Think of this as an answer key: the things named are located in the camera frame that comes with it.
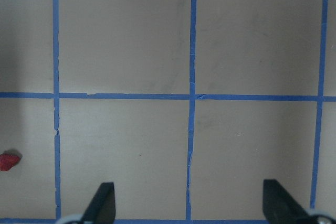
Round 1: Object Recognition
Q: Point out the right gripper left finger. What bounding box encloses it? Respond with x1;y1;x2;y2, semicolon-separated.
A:
56;182;117;224

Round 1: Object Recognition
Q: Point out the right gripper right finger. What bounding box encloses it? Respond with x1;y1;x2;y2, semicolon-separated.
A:
262;179;336;224

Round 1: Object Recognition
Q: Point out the red strawberry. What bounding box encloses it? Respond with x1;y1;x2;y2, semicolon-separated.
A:
0;153;21;172

